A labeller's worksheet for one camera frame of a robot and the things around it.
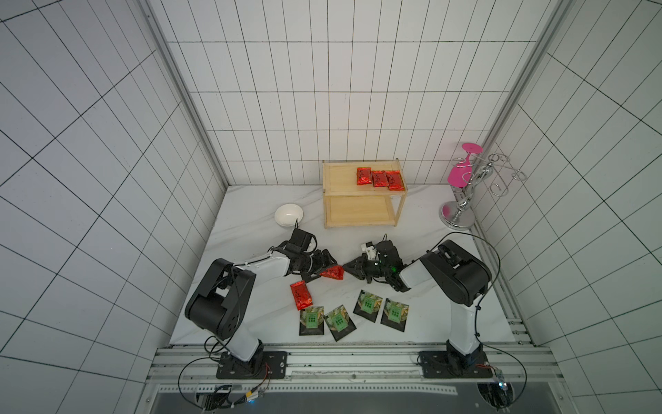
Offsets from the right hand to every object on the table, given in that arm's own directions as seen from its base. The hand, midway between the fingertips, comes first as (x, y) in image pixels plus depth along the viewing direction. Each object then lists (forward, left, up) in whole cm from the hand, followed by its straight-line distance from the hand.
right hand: (336, 270), depth 91 cm
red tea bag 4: (-1, 0, 0) cm, 1 cm away
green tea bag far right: (-14, -20, -2) cm, 25 cm away
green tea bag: (-17, -2, -2) cm, 17 cm away
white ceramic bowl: (+23, +22, +3) cm, 32 cm away
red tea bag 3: (+27, -9, +21) cm, 36 cm away
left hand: (-1, +3, +1) cm, 3 cm away
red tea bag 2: (+27, -15, +20) cm, 37 cm away
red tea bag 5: (-9, +11, 0) cm, 15 cm away
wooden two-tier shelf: (+32, -3, 0) cm, 32 cm away
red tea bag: (+27, -20, +20) cm, 39 cm away
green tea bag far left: (-17, +7, -2) cm, 19 cm away
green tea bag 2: (-12, -11, -1) cm, 16 cm away
